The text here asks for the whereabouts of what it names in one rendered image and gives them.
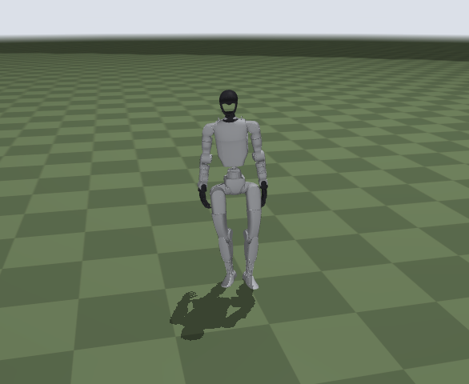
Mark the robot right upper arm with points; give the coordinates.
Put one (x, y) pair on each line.
(207, 131)

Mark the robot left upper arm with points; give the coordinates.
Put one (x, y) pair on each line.
(256, 140)

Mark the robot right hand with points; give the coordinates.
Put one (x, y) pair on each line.
(202, 196)

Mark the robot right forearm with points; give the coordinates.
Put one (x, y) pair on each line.
(203, 173)

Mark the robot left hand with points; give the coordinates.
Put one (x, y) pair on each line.
(264, 192)

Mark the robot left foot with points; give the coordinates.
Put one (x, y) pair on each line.
(250, 281)

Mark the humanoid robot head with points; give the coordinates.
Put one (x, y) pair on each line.
(228, 97)

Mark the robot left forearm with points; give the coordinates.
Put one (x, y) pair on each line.
(261, 170)

